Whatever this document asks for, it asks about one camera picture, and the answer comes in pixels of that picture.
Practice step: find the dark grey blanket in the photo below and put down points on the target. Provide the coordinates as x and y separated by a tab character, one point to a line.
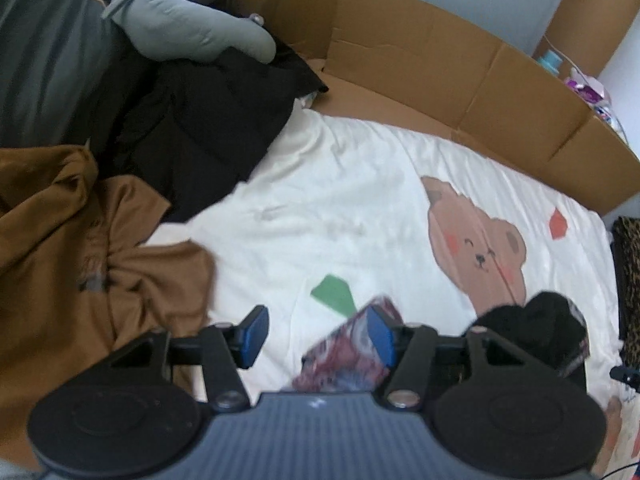
45	60

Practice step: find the leopard print cloth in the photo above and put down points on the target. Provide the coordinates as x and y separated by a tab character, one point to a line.
631	260

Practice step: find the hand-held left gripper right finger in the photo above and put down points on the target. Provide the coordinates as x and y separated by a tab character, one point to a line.
380	340

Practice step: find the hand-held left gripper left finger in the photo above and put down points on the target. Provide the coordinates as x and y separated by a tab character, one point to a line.
255	335

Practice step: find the flattened cardboard sheet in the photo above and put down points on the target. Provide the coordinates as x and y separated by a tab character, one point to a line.
425	60

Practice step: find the white bear print bedsheet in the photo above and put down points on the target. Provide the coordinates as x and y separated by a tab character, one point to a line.
350	200

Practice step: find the black shorts with floral lining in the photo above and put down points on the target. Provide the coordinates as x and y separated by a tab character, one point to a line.
345	355

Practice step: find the teal cup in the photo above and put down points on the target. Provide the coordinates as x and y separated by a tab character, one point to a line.
550	61

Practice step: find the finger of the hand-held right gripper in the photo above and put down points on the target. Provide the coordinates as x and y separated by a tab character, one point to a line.
627	375

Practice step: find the cardboard box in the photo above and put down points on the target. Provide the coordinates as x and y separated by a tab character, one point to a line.
595	20

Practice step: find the black garment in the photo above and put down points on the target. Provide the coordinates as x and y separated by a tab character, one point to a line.
200	125

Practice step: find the pink package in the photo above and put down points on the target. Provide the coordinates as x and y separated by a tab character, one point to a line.
587	91

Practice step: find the brown garment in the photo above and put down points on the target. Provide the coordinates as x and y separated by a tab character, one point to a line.
60	240

